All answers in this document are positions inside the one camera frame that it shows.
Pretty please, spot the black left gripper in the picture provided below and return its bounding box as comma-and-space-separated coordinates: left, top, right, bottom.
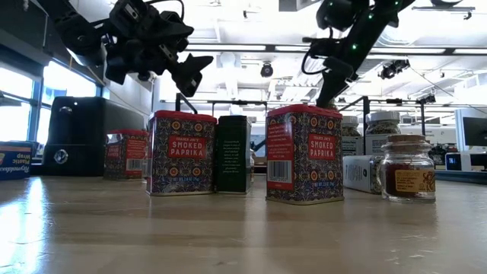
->
104, 0, 215, 98

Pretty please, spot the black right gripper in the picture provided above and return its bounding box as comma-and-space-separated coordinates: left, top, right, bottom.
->
316, 22, 381, 110

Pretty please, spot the white lid seasoning jar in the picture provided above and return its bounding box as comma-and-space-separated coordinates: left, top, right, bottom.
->
341, 115, 366, 157
364, 110, 403, 156
342, 154, 385, 196

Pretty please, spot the red lid paprika tin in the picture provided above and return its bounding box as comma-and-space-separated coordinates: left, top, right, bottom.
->
265, 104, 345, 206
103, 128, 149, 180
145, 110, 218, 197

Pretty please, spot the dark rectangular spice tin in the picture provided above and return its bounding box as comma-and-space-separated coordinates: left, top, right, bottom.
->
215, 115, 253, 196

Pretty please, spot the small cork top glass jar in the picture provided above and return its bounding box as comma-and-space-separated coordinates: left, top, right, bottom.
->
379, 133, 438, 205

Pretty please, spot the black toaster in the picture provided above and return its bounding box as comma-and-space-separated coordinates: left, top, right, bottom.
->
41, 95, 148, 178

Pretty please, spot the white device blue display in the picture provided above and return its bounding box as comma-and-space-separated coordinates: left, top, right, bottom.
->
444, 151, 473, 172

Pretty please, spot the black monitor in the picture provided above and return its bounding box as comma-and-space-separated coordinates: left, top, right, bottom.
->
462, 116, 487, 148

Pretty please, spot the large bright window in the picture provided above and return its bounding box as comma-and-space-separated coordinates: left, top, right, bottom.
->
0, 66, 103, 145

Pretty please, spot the blue plastic wrap box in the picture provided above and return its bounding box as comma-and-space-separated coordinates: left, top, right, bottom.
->
0, 140, 34, 182

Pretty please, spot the thick black wrist cable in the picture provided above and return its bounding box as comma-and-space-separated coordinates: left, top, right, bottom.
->
301, 37, 333, 76

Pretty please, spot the black ceiling camera rig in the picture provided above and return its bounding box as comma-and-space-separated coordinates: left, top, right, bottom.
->
377, 59, 412, 81

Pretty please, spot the black overhead frame beam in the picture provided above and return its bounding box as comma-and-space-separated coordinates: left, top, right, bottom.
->
182, 42, 487, 54

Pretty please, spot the black stand with camera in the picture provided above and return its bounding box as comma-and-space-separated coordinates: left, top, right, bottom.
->
415, 92, 438, 155

